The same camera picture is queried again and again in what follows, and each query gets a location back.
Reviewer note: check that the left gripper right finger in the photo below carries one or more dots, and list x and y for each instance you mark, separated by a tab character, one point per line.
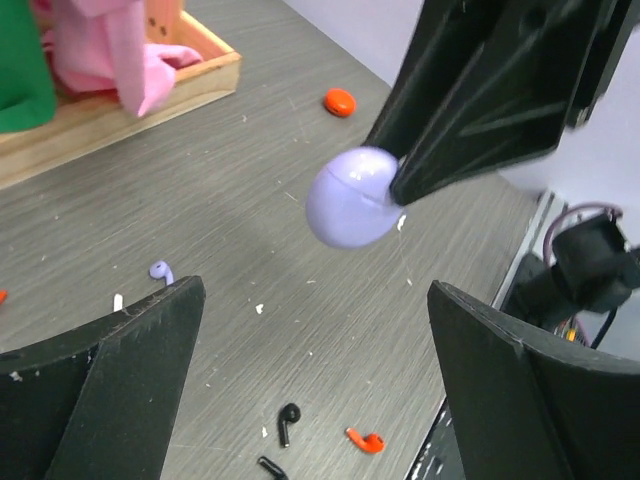
527	404

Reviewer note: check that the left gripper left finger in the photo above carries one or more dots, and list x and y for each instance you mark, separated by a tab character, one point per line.
100	401

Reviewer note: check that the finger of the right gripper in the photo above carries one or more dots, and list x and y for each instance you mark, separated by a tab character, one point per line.
446	36
511	101

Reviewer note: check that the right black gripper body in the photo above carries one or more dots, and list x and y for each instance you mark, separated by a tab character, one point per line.
613	30

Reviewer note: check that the purple earbud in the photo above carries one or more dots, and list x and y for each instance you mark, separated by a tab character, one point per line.
160	270

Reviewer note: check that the purple earbud case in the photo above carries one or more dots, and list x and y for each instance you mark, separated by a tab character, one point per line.
349	204

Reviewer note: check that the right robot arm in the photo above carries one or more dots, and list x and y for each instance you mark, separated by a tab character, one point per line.
587	267

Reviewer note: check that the orange earbud case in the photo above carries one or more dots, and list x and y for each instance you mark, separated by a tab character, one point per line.
339	102

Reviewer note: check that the white earbud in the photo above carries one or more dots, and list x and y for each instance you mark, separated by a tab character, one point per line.
118	303

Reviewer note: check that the black earbud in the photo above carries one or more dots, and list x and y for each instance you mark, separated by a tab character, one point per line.
289	414
272	468

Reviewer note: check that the wooden clothes rack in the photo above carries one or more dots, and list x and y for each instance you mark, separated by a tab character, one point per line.
86	122

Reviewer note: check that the green shirt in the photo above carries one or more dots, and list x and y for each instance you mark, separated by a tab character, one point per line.
28	97

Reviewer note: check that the pink t-shirt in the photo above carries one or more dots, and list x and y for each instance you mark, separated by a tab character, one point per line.
96	46

